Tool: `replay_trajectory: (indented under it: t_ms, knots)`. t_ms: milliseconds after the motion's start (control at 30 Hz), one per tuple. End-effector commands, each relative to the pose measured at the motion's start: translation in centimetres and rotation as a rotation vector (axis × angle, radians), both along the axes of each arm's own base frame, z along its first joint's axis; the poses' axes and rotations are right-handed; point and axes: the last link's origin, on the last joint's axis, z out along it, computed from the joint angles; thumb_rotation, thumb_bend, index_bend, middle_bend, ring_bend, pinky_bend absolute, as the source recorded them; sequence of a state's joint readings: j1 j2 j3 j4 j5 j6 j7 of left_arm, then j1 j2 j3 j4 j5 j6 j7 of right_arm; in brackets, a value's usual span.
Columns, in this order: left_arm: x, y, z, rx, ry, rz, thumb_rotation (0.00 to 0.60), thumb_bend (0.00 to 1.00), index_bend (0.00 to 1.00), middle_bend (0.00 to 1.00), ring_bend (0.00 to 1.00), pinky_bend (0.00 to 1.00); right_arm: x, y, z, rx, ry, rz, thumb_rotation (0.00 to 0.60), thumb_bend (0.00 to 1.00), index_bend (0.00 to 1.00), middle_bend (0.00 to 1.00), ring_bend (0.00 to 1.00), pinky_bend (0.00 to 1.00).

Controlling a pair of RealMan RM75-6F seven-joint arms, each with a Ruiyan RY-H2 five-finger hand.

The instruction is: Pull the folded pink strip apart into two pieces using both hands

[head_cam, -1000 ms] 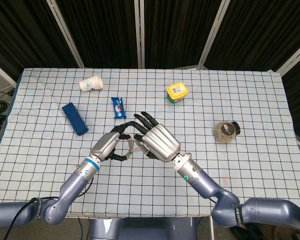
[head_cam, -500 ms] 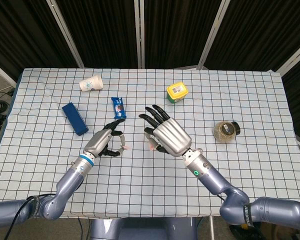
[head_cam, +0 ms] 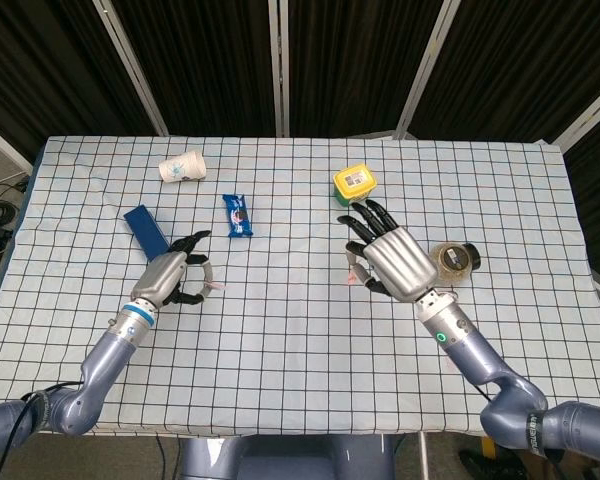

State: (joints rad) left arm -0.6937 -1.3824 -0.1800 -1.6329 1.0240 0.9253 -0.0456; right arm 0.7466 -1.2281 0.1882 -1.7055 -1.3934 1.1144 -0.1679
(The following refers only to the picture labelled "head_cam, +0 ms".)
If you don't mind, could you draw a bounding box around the yellow lid green container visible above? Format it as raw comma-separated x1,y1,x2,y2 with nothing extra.
332,162,379,209

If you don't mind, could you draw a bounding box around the white table leg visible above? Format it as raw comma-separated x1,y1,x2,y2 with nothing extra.
417,432,430,480

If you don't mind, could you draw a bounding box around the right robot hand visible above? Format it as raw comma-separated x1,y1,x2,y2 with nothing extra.
335,198,439,305

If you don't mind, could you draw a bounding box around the glass jar black lid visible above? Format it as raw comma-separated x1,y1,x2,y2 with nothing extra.
429,241,482,287

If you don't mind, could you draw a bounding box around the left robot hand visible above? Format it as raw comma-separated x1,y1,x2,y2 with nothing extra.
130,230,215,308

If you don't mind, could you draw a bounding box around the dark blue rectangular box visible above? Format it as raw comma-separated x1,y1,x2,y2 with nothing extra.
123,203,172,262

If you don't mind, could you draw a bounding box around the checkered light blue tablecloth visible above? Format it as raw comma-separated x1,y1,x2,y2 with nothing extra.
0,134,600,442

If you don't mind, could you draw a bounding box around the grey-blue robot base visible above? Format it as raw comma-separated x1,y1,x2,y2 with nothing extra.
179,433,397,480

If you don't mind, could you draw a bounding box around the white paper cup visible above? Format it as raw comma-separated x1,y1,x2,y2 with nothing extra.
158,149,208,185

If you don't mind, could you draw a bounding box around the blue cookie packet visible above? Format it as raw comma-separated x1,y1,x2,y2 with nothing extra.
222,193,256,239

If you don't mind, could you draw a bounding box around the black folding partition screen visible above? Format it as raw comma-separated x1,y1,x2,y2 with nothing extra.
0,0,600,281

